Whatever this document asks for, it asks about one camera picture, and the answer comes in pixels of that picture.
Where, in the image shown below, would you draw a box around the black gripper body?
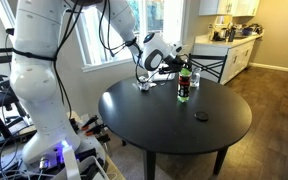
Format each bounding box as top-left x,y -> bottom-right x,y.
163,53 -> 189,72

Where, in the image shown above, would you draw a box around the orange handled black clamp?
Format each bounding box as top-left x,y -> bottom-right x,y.
85,123 -> 106,137
81,114 -> 99,131

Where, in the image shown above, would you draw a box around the checkered dish cloth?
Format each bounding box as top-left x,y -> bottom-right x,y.
136,75 -> 158,92

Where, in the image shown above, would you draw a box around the white upper wall cabinets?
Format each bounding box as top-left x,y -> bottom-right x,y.
198,0 -> 261,18

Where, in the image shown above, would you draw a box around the round black table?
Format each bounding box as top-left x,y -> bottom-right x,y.
98,73 -> 253,180

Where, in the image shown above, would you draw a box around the white framed window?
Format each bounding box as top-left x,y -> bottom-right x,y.
68,0 -> 189,73

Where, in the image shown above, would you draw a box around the black dining chair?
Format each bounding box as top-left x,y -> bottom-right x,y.
187,53 -> 229,84

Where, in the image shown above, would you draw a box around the black round lid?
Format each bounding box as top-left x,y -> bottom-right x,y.
194,111 -> 210,122

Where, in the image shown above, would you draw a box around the clear glass mug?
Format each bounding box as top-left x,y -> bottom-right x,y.
190,67 -> 202,89

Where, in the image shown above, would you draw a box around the silver kettle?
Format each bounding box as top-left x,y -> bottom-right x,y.
218,27 -> 228,40

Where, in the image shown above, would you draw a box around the white kitchen counter cabinet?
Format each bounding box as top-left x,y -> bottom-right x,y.
192,31 -> 265,86

